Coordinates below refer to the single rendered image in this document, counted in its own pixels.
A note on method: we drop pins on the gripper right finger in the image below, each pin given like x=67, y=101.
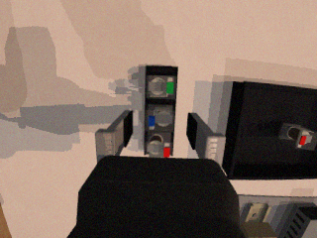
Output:
x=206, y=143

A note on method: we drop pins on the grey mounting plate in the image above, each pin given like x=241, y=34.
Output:
x=271, y=209

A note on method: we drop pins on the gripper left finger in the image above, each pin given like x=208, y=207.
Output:
x=111, y=141

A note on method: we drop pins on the black open tray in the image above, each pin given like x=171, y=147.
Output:
x=261, y=155

